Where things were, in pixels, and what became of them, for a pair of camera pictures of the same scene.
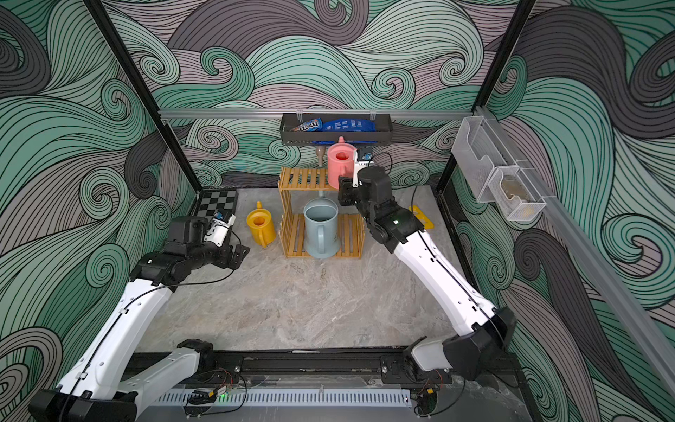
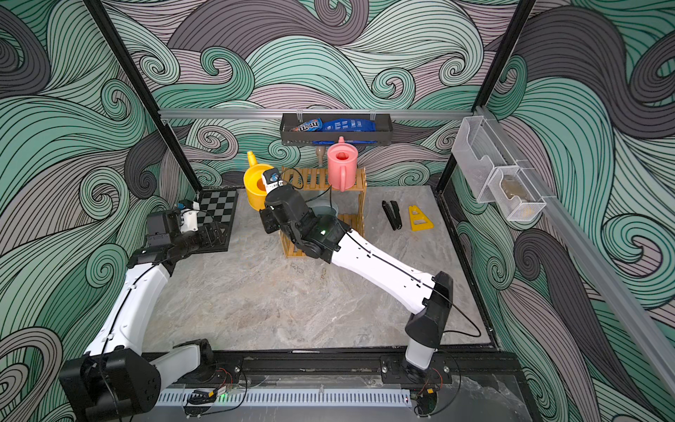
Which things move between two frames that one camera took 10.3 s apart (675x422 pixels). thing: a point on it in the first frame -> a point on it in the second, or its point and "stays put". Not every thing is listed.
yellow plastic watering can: [261, 225] -> [254, 183]
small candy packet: [314, 125] stays put
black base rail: [321, 367] stays put
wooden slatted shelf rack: [291, 225] stays put
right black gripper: [352, 193] -> [277, 214]
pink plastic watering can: [339, 162] stays put
